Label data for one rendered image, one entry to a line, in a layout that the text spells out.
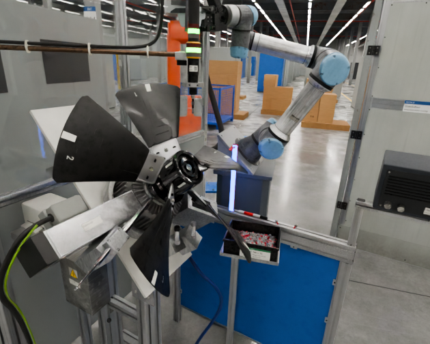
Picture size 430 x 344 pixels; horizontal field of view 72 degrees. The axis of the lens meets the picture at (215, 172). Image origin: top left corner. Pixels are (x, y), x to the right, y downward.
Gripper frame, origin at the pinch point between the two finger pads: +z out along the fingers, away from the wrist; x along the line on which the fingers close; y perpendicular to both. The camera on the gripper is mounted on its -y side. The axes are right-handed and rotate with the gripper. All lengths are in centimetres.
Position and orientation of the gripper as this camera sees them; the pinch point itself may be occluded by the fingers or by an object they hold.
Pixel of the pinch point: (179, 9)
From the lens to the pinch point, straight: 113.6
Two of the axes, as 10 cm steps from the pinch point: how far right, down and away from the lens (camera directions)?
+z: -7.6, 3.1, -5.8
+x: -6.5, -3.2, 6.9
